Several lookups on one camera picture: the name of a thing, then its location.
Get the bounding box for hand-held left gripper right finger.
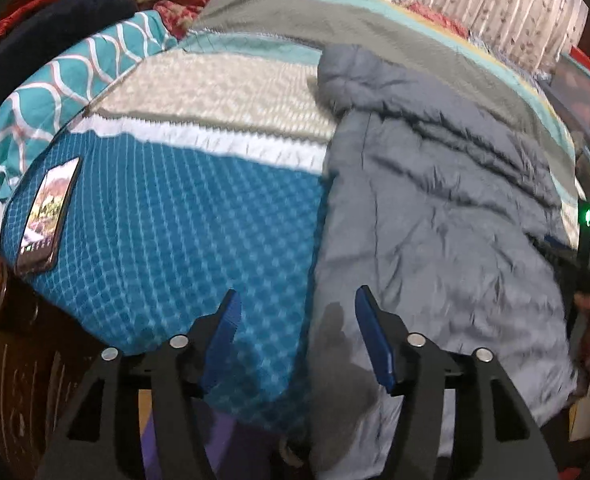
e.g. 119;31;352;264
354;285;561;480

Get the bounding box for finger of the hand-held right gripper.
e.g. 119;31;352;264
542;234;583;288

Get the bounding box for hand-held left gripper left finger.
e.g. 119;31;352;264
35;289;243;480

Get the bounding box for grey jacket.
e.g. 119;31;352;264
307;44;578;480

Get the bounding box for purple garment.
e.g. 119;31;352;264
140;397;281;480

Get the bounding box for striped patchwork bedspread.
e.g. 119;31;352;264
0;0;590;436

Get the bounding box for dark red-edged box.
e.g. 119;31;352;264
540;47;590;146

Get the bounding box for wooden bed side board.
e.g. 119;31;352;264
0;225;146;480

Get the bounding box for smartphone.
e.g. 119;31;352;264
14;156;84;277

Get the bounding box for teal wave-pattern pillow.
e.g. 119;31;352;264
0;10;178;203

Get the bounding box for dark navy cloth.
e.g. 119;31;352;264
0;0;138;148

